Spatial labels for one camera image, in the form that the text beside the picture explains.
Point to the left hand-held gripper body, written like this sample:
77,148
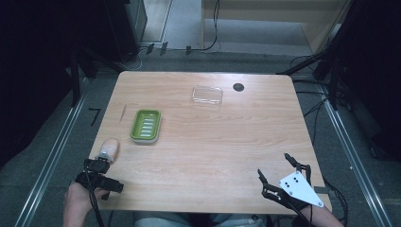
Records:
100,181

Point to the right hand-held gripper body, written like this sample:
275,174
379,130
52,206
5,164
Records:
299,188

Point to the peach soap bar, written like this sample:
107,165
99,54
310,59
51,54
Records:
111,147

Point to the person's right hand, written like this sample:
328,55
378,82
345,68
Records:
307,212

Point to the person's left hand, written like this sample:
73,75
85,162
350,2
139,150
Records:
77,198

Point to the green soap dish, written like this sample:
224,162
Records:
146,126

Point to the black metal stand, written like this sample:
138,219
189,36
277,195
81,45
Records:
75,75

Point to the black round table grommet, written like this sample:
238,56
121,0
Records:
238,87

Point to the clear plastic box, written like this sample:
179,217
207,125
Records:
207,95

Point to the black tripod stand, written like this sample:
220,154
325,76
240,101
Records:
327,56

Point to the dark cabinet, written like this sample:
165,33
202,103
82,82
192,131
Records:
126,28

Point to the light wooden shelf unit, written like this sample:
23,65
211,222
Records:
268,12

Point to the metal floor rail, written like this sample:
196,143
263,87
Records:
356,157
50,157

